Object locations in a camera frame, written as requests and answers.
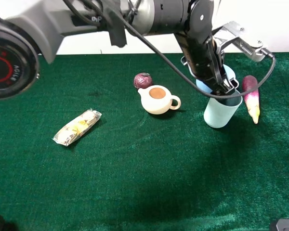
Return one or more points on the purple toy eggplant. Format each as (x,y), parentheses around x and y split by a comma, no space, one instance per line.
(251,99)

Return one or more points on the cream ceramic teapot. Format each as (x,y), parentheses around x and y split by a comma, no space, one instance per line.
(157,99)

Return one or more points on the green felt table cloth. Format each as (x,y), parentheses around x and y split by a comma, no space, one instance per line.
(135,171)

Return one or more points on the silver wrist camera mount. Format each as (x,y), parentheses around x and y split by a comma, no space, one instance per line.
(234,33)

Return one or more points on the blue plastic bowl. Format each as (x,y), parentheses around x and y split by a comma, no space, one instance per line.
(230,74)

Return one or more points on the dark purple round fruit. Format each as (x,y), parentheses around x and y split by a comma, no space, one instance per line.
(142,80)

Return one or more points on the light blue plastic cup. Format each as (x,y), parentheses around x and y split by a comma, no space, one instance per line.
(219,112)

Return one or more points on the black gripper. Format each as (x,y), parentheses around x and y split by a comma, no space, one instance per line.
(205,62)

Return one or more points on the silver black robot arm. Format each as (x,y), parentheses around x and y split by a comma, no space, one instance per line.
(41,25)

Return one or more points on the packaged snack bag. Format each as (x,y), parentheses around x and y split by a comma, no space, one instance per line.
(76,128)

